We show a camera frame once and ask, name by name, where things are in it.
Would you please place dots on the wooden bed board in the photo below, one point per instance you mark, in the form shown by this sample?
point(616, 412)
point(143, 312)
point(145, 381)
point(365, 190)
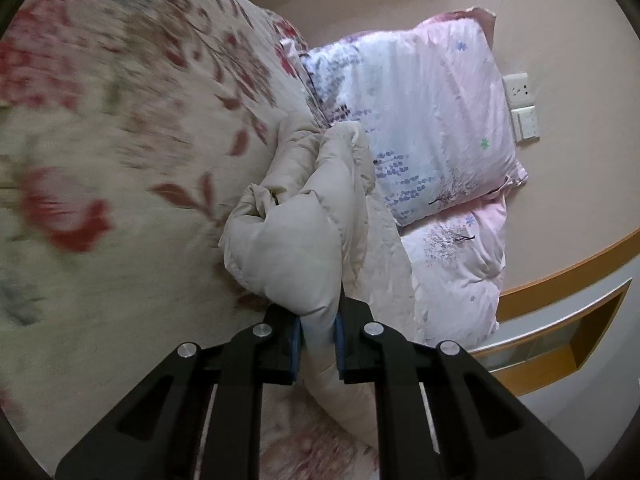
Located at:
point(550, 282)

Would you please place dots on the floral bed quilt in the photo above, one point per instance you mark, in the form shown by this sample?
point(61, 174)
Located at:
point(100, 110)

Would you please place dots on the white wall socket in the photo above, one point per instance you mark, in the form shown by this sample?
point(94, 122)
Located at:
point(517, 91)

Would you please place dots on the pink floral pillow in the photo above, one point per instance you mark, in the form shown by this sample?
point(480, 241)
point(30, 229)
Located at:
point(425, 110)
point(455, 280)

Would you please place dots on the white wall switch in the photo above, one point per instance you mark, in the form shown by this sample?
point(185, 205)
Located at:
point(525, 124)

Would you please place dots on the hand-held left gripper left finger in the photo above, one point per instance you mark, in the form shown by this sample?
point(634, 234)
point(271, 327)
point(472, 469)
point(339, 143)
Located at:
point(295, 345)

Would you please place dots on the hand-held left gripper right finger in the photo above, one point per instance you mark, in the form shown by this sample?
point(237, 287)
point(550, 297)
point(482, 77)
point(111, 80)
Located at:
point(340, 345)

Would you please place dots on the grey and wooden bedside cabinet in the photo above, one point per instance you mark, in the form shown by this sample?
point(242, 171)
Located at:
point(550, 312)

